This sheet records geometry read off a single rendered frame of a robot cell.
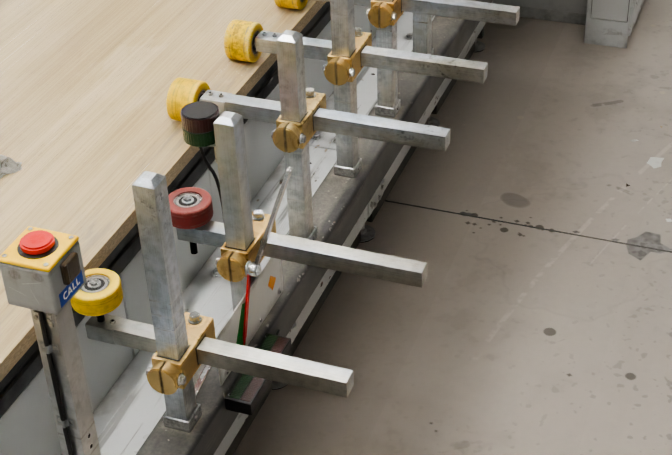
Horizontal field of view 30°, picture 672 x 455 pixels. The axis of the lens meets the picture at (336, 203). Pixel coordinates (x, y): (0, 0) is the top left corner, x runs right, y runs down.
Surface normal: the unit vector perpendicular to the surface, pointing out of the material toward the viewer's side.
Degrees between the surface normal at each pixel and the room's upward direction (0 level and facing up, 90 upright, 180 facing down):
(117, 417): 0
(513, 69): 0
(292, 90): 90
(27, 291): 90
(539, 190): 0
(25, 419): 90
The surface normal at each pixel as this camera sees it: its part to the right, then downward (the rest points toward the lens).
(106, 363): 0.94, 0.17
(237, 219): -0.35, 0.54
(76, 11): -0.04, -0.83
